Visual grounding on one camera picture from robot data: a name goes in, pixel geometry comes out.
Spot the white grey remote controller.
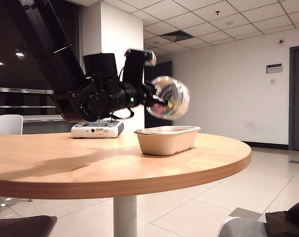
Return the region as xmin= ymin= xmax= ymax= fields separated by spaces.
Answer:
xmin=71 ymin=118 xmax=124 ymax=139

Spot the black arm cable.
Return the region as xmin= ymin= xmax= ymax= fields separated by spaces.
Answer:
xmin=109 ymin=108 xmax=135 ymax=120

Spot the steel railing flat bar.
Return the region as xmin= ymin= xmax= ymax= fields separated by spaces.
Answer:
xmin=22 ymin=114 xmax=69 ymax=123

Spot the beige rectangular pulp container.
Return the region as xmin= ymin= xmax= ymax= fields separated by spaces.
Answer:
xmin=134 ymin=125 xmax=202 ymax=157

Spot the grey chair back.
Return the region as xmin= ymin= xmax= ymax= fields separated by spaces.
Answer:
xmin=218 ymin=217 xmax=267 ymax=237

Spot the grey floor cover plate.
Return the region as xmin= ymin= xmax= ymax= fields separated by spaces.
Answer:
xmin=230 ymin=207 xmax=263 ymax=221

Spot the steel railing thick bar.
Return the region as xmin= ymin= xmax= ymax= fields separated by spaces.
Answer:
xmin=0 ymin=86 xmax=54 ymax=95

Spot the dark ceiling air vent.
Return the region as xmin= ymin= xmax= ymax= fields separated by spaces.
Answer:
xmin=158 ymin=30 xmax=195 ymax=43

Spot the steel railing thin bar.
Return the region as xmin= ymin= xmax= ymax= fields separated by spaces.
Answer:
xmin=0 ymin=105 xmax=57 ymax=109

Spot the dark brown cushion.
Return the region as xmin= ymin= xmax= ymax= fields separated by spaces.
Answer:
xmin=264 ymin=201 xmax=299 ymax=237

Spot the white plastic chair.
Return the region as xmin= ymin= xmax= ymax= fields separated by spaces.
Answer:
xmin=0 ymin=115 xmax=24 ymax=135

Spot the dark brown seat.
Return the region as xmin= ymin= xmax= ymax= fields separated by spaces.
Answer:
xmin=0 ymin=215 xmax=58 ymax=237

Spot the clear plastic jar with label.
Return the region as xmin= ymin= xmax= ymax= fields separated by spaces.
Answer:
xmin=146 ymin=76 xmax=190 ymax=121

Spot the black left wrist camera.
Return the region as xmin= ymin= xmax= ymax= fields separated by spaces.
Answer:
xmin=123 ymin=48 xmax=157 ymax=86

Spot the white table pedestal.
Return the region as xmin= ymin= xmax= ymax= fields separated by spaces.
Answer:
xmin=113 ymin=196 xmax=138 ymax=237

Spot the black wall baseboard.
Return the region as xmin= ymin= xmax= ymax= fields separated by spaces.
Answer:
xmin=240 ymin=141 xmax=290 ymax=151

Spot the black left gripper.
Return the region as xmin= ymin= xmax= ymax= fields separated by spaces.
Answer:
xmin=118 ymin=82 xmax=166 ymax=109

